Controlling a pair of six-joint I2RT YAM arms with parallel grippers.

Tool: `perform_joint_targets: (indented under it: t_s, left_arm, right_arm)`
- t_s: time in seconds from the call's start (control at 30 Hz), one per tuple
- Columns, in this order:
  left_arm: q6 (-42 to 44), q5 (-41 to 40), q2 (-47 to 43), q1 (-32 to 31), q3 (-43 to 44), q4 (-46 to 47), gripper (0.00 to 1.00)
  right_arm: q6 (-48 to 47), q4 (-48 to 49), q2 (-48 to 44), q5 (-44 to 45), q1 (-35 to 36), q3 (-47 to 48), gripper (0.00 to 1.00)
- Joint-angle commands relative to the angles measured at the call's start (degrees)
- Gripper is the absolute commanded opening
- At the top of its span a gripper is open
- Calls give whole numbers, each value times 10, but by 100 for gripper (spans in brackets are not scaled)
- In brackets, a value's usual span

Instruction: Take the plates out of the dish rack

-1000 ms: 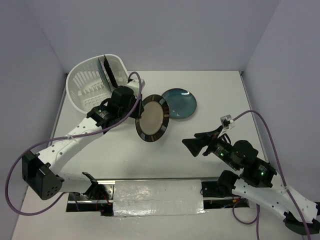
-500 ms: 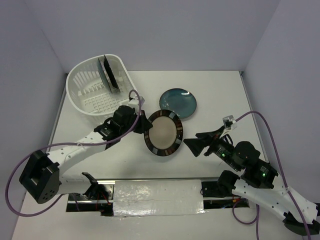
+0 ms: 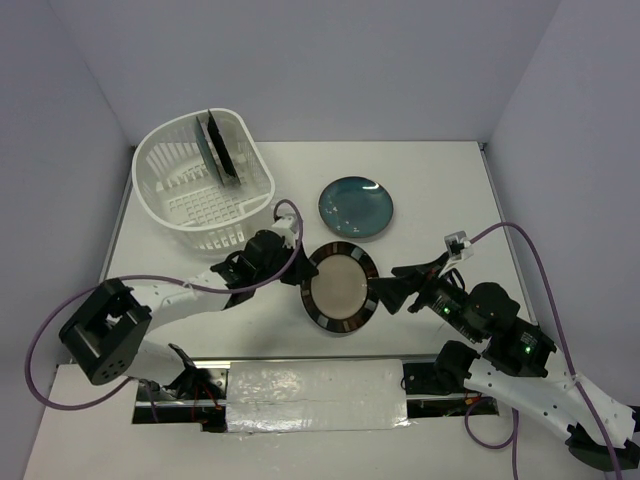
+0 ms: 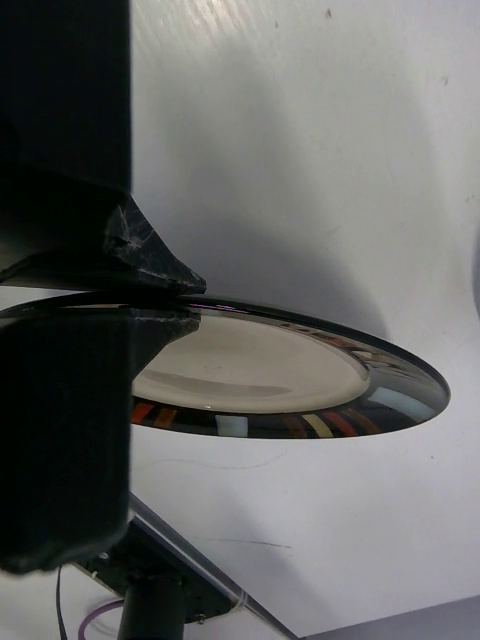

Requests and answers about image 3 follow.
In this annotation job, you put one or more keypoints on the white plastic dish rack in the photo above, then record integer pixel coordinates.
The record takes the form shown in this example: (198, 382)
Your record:
(176, 191)

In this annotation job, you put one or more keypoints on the beige plate with dark rim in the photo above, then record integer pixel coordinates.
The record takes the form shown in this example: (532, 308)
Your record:
(338, 299)

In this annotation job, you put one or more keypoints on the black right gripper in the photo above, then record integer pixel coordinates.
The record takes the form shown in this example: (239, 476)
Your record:
(392, 289)

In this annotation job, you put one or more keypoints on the black plate in rack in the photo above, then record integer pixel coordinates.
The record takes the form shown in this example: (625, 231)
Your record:
(221, 159)

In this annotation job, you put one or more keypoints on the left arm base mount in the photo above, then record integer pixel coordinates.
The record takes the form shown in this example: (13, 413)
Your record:
(196, 396)

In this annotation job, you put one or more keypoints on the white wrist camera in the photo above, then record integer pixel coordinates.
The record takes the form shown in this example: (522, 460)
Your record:
(459, 248)
(287, 227)

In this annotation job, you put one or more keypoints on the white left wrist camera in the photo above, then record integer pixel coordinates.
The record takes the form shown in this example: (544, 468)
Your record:
(287, 227)

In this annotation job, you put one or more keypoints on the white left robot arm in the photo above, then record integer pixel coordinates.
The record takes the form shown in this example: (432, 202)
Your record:
(107, 334)

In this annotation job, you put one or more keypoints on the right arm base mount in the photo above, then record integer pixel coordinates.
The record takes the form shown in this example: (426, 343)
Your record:
(427, 397)

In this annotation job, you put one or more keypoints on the silver foil tape sheet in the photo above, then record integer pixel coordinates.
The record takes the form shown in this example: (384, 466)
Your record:
(315, 396)

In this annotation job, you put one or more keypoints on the teal plate in rack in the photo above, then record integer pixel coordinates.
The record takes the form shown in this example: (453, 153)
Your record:
(206, 152)

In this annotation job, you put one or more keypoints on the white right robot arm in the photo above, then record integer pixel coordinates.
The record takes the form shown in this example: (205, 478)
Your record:
(514, 362)

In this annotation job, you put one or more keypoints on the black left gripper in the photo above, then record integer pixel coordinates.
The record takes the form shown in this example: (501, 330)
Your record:
(302, 268)

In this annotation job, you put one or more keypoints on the blue glazed ceramic plate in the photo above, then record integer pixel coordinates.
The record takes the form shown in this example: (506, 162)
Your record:
(355, 207)

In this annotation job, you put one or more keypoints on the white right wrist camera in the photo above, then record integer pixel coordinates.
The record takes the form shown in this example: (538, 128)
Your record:
(459, 248)

